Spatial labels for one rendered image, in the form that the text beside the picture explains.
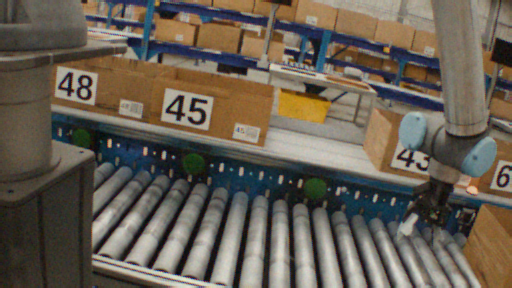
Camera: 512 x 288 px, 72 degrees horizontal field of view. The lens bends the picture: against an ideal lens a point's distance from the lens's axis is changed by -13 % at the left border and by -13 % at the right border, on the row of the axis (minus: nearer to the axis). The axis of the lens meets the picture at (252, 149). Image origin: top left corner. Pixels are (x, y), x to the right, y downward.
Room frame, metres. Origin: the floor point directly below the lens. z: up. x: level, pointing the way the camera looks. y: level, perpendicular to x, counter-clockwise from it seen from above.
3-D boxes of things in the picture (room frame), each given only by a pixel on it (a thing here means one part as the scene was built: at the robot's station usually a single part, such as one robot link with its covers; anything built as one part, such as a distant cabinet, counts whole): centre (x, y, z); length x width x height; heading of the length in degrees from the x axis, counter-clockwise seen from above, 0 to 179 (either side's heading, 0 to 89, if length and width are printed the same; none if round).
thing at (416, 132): (0.88, -0.40, 1.12); 0.12 x 0.12 x 0.09; 24
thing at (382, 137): (1.40, -0.62, 0.96); 0.39 x 0.29 x 0.17; 90
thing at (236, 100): (1.40, 0.16, 0.96); 0.39 x 0.29 x 0.17; 90
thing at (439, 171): (0.94, -0.50, 1.02); 0.10 x 0.09 x 0.05; 89
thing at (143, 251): (0.95, 0.20, 0.72); 0.52 x 0.05 x 0.05; 0
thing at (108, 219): (0.95, 0.33, 0.72); 0.52 x 0.05 x 0.05; 0
